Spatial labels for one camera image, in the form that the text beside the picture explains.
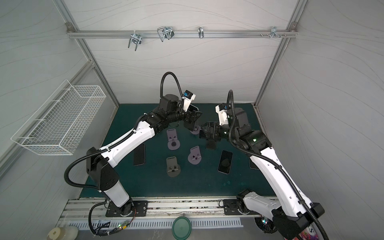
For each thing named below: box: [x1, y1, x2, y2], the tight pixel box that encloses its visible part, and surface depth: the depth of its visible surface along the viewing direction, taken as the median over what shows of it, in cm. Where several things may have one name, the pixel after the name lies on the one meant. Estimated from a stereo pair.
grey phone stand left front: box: [166, 156, 181, 178], surface depth 83 cm
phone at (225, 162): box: [217, 149, 233, 175], surface depth 90 cm
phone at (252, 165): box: [248, 157, 259, 170], surface depth 47 cm
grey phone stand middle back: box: [166, 128, 181, 151], surface depth 98 cm
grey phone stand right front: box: [187, 146, 202, 165], surface depth 88 cm
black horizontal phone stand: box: [206, 140, 217, 149], surface depth 98 cm
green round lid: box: [171, 216, 192, 240], surface depth 62 cm
